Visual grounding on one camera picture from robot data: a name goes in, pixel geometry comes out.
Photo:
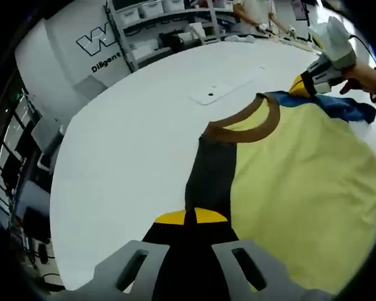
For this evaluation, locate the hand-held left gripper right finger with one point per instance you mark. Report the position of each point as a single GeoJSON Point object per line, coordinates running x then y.
{"type": "Point", "coordinates": [219, 263]}

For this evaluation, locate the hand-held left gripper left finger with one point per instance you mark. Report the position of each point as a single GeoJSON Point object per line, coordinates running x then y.
{"type": "Point", "coordinates": [163, 260]}

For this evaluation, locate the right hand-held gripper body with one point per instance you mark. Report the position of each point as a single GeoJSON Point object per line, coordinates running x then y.
{"type": "Point", "coordinates": [335, 44]}

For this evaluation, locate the yellow garment with brown collar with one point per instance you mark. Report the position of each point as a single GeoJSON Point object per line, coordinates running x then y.
{"type": "Point", "coordinates": [300, 175]}

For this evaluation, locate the person's right hand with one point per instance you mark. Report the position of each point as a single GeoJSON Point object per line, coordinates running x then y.
{"type": "Point", "coordinates": [362, 76]}

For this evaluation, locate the black stand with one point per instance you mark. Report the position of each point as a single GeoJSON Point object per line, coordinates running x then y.
{"type": "Point", "coordinates": [307, 15]}

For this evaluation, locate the white crumpled cloth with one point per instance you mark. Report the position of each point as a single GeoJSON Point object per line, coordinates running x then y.
{"type": "Point", "coordinates": [239, 39]}

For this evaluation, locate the white upright board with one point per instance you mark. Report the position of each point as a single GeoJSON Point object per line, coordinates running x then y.
{"type": "Point", "coordinates": [196, 30]}

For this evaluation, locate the black round device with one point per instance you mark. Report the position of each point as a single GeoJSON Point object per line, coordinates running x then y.
{"type": "Point", "coordinates": [171, 42]}

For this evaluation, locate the grey metal shelf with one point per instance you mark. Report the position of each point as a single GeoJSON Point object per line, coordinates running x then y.
{"type": "Point", "coordinates": [175, 28]}

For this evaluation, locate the white storage bin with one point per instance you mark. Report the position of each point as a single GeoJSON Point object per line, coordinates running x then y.
{"type": "Point", "coordinates": [150, 8]}
{"type": "Point", "coordinates": [127, 12]}
{"type": "Point", "coordinates": [173, 5]}

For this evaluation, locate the white flat box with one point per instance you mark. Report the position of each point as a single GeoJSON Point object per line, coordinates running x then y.
{"type": "Point", "coordinates": [142, 51]}

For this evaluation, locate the grey monitor back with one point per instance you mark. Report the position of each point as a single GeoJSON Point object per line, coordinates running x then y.
{"type": "Point", "coordinates": [47, 134]}

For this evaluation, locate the white logo pillar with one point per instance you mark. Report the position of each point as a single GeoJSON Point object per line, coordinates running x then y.
{"type": "Point", "coordinates": [65, 53]}

